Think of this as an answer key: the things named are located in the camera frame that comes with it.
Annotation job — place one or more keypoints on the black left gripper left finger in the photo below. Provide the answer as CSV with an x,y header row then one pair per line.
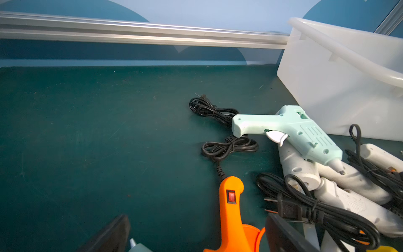
x,y
111,238

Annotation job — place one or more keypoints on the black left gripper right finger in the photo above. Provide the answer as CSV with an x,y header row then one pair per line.
x,y
282,237

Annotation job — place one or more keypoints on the pale blue glue gun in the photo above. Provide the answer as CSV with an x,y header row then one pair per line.
x,y
137,247

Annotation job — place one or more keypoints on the orange glue gun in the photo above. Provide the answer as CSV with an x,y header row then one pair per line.
x,y
235,235

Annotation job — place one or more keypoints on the white glue gun under mint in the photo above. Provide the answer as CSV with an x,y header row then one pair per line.
x,y
311,173

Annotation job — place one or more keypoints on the white glue gun lower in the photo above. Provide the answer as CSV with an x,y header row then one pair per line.
x,y
387,222

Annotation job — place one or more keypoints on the white glue gun right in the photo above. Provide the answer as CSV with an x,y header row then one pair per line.
x,y
381,158

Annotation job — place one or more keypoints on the white plastic storage box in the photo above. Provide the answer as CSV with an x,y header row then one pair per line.
x,y
342,76

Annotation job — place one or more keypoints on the aluminium back frame rail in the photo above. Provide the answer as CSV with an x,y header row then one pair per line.
x,y
78,29

